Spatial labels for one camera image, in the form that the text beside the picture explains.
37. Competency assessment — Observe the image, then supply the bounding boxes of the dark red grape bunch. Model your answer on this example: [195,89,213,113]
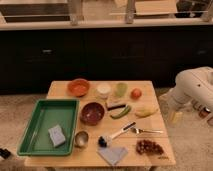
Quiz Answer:
[136,140,164,155]

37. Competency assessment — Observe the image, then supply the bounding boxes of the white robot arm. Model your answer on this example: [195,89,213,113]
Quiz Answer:
[160,67,213,123]

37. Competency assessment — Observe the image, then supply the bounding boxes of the white cup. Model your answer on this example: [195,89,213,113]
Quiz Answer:
[96,83,111,99]

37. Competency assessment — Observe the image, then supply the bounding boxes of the green plastic cup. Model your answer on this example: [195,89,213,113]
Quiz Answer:
[115,82,128,98]

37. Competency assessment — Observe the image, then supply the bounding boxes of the small metal cup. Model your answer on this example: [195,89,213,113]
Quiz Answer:
[74,131,89,148]

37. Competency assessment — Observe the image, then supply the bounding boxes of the black and tan eraser block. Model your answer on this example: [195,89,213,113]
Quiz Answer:
[106,102,126,111]

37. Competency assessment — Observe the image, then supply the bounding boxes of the orange bowl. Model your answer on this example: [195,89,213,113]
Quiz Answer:
[67,78,90,97]

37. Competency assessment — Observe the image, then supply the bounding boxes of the green pepper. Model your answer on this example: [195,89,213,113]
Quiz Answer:
[110,105,132,119]

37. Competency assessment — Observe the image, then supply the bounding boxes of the red tomato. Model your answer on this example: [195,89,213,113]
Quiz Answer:
[130,88,142,100]

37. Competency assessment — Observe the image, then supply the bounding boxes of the dark red bowl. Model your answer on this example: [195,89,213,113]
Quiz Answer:
[80,102,105,126]

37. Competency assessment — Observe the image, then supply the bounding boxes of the wooden table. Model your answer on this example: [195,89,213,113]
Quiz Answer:
[25,81,176,168]

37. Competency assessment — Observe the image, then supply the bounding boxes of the yellow banana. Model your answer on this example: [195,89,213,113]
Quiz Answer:
[135,106,158,118]

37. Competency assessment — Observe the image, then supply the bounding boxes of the metal fork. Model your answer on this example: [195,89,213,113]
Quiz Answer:
[131,127,163,134]

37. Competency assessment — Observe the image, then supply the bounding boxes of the blue grey cloth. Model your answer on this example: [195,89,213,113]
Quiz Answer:
[97,147,128,166]

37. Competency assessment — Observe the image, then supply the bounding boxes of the blue grey sponge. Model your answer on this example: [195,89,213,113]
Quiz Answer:
[48,125,66,147]

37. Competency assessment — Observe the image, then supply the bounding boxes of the green plastic tray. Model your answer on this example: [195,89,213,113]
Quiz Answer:
[17,99,79,156]

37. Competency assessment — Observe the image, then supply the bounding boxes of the bottles on floor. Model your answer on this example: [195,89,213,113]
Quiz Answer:
[192,100,213,127]

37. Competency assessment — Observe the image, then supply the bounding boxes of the black object on floor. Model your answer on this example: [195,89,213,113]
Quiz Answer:
[0,148,11,159]

